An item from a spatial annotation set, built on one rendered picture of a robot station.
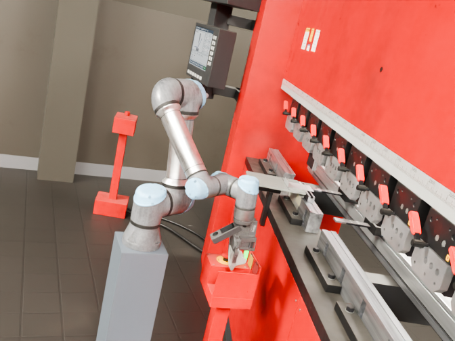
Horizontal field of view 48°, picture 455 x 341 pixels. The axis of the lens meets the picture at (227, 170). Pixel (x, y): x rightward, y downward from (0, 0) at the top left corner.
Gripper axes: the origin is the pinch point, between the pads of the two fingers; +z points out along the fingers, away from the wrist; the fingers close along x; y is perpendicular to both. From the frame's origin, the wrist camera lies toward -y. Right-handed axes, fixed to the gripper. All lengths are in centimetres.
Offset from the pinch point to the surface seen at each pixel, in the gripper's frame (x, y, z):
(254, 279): -4.6, 8.8, 2.3
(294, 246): 8.8, 28.2, -4.4
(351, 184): -10, 36, -39
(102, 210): 217, -39, 73
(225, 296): -4.6, -1.7, 9.3
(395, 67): -15, 39, -80
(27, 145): 301, -105, 50
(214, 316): 2.4, -2.4, 23.2
